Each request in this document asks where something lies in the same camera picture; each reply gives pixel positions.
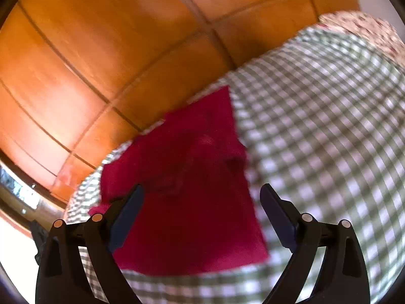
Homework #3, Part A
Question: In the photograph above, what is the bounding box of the wooden wardrobe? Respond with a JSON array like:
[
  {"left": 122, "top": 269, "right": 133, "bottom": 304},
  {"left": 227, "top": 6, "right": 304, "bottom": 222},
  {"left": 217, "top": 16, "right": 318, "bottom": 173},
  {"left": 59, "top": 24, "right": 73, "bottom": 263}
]
[{"left": 0, "top": 0, "right": 362, "bottom": 204}]

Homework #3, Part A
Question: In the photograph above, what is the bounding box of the green checkered bed sheet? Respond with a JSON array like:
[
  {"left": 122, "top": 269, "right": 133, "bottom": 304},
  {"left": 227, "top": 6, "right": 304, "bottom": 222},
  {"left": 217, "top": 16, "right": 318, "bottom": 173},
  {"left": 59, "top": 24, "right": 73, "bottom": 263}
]
[{"left": 64, "top": 27, "right": 405, "bottom": 304}]

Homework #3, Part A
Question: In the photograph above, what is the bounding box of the red fleece garment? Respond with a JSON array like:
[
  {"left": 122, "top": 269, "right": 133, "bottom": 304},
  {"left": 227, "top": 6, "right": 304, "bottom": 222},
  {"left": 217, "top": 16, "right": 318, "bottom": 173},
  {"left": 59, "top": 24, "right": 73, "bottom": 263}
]
[{"left": 88, "top": 85, "right": 270, "bottom": 276}]

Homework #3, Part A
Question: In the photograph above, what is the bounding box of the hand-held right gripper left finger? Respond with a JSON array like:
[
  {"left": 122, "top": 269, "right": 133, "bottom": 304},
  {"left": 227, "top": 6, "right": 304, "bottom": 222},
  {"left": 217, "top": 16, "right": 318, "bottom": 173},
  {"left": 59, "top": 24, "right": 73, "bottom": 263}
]
[{"left": 35, "top": 184, "right": 145, "bottom": 304}]

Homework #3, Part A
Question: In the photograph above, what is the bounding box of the wooden door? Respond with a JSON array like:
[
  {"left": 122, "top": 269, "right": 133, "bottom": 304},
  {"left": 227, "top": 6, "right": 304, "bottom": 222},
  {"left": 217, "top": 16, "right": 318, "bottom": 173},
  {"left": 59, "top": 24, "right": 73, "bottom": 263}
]
[{"left": 0, "top": 151, "right": 68, "bottom": 226}]

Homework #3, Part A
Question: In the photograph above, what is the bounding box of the floral bedspread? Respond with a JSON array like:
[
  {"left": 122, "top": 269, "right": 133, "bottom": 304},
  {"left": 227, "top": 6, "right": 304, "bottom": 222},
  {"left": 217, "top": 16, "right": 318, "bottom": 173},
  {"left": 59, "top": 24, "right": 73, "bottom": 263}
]
[{"left": 318, "top": 11, "right": 405, "bottom": 68}]

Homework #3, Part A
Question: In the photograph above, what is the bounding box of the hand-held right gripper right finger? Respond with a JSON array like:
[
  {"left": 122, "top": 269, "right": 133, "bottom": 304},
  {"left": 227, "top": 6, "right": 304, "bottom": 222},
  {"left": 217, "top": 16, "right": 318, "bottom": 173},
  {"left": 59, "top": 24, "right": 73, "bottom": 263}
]
[{"left": 259, "top": 183, "right": 371, "bottom": 304}]

